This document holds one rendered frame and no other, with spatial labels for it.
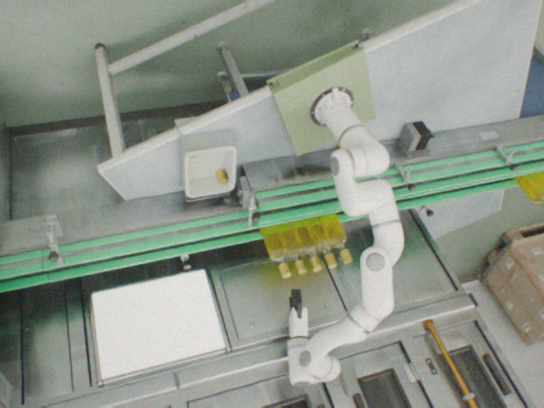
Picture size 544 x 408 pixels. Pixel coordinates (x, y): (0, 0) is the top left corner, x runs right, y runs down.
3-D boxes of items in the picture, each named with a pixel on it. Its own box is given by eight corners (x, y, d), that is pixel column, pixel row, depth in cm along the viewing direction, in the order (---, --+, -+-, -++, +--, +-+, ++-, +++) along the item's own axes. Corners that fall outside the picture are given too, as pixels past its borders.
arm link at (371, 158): (364, 146, 163) (388, 179, 153) (327, 151, 158) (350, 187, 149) (372, 121, 156) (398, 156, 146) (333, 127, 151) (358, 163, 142)
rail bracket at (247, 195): (240, 211, 184) (250, 239, 177) (242, 181, 171) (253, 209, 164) (248, 210, 185) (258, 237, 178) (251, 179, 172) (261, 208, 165)
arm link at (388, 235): (400, 218, 141) (414, 269, 139) (399, 219, 154) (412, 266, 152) (352, 229, 143) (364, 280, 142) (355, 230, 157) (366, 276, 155)
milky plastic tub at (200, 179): (181, 181, 181) (186, 199, 176) (179, 136, 164) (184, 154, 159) (228, 173, 186) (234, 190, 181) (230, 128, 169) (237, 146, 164)
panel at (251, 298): (88, 295, 178) (98, 388, 159) (87, 290, 176) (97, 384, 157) (322, 244, 202) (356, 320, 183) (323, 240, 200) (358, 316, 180)
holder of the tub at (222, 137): (182, 189, 186) (187, 206, 181) (179, 135, 165) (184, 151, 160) (227, 182, 190) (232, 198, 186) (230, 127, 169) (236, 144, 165)
